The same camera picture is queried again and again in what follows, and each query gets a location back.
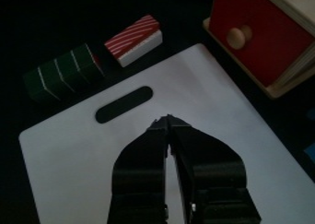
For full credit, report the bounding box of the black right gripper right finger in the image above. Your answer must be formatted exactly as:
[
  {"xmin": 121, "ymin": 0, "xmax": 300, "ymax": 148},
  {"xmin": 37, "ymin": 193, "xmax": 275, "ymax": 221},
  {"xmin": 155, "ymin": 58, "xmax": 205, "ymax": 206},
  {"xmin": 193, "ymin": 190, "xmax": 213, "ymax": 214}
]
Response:
[{"xmin": 165, "ymin": 113, "xmax": 261, "ymax": 224}]

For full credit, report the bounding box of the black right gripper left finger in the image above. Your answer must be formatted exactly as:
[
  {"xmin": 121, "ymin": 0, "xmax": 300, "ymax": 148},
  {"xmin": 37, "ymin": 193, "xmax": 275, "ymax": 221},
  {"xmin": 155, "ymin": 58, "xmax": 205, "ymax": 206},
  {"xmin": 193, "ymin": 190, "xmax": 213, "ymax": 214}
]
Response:
[{"xmin": 107, "ymin": 115, "xmax": 169, "ymax": 224}]

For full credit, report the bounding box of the green toy sushi roll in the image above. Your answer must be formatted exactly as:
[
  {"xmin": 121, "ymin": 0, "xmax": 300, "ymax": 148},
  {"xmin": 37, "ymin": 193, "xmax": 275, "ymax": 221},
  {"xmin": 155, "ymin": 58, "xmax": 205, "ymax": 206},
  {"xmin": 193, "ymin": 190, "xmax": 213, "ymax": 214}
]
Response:
[{"xmin": 23, "ymin": 42, "xmax": 105, "ymax": 104}]

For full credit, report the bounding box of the large blue tape piece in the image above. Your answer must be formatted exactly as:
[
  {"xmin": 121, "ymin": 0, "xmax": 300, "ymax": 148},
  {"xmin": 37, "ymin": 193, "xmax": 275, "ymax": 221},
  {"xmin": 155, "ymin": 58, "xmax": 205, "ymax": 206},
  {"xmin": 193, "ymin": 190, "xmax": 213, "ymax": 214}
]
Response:
[{"xmin": 303, "ymin": 143, "xmax": 315, "ymax": 164}]

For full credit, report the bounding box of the white plastic cutting board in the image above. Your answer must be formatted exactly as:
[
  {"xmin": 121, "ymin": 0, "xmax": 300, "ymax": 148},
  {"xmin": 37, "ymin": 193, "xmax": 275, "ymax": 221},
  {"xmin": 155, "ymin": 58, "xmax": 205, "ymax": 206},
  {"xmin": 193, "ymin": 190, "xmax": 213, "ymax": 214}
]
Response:
[{"xmin": 17, "ymin": 42, "xmax": 315, "ymax": 224}]

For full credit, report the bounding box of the red striped toy nigiri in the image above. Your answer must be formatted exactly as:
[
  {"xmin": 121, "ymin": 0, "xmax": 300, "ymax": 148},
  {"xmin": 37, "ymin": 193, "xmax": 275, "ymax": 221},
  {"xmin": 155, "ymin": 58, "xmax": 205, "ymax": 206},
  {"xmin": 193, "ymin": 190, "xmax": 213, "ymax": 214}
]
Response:
[{"xmin": 103, "ymin": 14, "xmax": 164, "ymax": 68}]

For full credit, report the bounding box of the wooden box with red drawer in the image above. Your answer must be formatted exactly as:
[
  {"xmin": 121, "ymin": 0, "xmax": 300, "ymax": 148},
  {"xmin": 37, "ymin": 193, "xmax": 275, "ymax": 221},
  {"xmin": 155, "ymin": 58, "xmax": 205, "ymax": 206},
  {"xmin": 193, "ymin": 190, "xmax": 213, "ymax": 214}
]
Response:
[{"xmin": 201, "ymin": 0, "xmax": 315, "ymax": 100}]

